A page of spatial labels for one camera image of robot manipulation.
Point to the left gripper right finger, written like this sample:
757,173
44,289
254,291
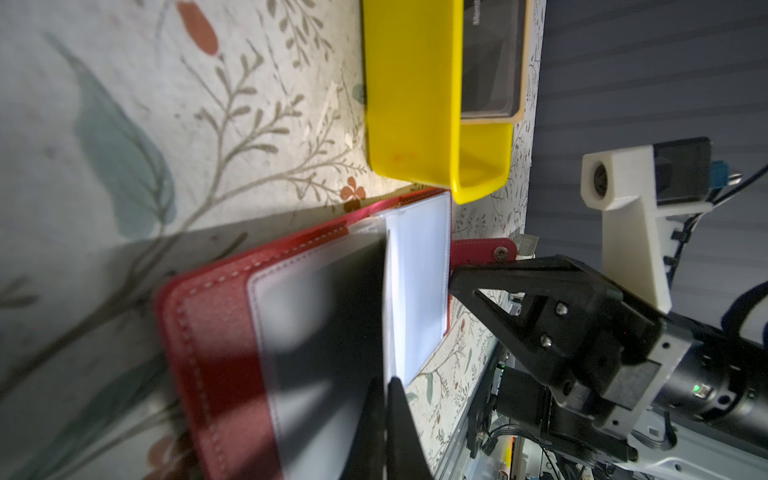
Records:
404,455

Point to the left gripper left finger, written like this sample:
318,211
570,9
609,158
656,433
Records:
366,459

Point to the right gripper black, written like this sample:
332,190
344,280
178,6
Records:
615,367

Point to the red leather card holder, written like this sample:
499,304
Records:
273,350

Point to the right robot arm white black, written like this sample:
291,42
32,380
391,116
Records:
695,455

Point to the stack of credit cards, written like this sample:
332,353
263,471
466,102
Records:
494,60

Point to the yellow plastic card tray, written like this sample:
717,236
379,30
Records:
413,77

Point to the light blue stapler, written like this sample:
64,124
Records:
526,245

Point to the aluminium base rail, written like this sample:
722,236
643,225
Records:
464,457

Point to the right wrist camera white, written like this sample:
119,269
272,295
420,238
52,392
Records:
650,198

